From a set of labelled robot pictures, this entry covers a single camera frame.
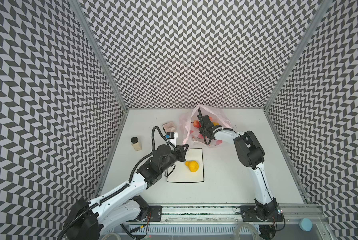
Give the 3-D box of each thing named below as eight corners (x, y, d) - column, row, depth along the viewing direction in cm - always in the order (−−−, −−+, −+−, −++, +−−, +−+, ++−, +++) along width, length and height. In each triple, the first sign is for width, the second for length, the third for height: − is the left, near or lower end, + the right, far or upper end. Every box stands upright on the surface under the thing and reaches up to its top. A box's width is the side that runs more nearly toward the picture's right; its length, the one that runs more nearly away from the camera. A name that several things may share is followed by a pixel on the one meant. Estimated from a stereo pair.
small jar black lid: (135, 152, 94) (131, 145, 87) (134, 145, 98) (130, 137, 91) (142, 150, 95) (139, 142, 88) (140, 142, 99) (137, 135, 92)
